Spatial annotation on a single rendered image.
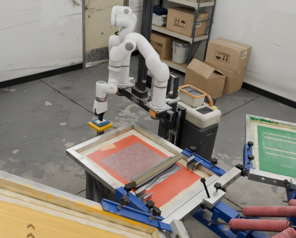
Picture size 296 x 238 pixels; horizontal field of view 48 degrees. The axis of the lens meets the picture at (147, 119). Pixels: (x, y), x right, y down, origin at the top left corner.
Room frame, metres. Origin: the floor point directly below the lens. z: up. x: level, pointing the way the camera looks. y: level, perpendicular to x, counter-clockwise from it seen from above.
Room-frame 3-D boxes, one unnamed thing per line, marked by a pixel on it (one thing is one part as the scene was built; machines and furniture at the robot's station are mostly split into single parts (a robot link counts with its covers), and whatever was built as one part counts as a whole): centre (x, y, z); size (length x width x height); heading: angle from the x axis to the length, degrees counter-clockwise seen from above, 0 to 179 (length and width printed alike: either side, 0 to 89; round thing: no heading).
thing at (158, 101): (2.13, -0.07, 1.21); 0.16 x 0.13 x 0.15; 132
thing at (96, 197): (1.52, 0.18, 0.74); 0.46 x 0.04 x 0.42; 48
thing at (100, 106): (2.10, 0.34, 1.10); 0.10 x 0.07 x 0.11; 138
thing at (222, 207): (1.26, -0.42, 1.02); 0.17 x 0.06 x 0.05; 48
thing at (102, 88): (2.09, 0.31, 1.23); 0.15 x 0.10 x 0.11; 93
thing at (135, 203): (1.27, 0.01, 0.97); 0.30 x 0.05 x 0.07; 48
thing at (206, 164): (1.68, -0.36, 0.97); 0.30 x 0.05 x 0.07; 48
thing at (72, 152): (1.63, 0.00, 0.97); 0.79 x 0.58 x 0.04; 48
